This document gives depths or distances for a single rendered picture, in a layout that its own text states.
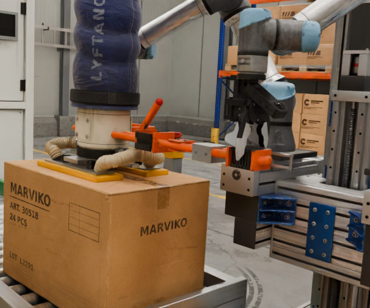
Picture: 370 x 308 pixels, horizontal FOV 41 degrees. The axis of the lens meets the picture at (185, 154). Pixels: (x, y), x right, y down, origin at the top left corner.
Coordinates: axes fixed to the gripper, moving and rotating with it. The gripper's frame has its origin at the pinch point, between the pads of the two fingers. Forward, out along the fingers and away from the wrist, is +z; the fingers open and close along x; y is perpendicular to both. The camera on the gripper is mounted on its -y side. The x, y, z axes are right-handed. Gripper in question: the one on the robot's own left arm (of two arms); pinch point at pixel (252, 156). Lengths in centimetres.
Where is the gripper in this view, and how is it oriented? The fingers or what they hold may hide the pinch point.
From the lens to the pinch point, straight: 124.4
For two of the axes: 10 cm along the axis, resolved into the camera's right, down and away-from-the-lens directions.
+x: -7.0, 0.6, -7.2
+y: -7.2, -1.3, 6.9
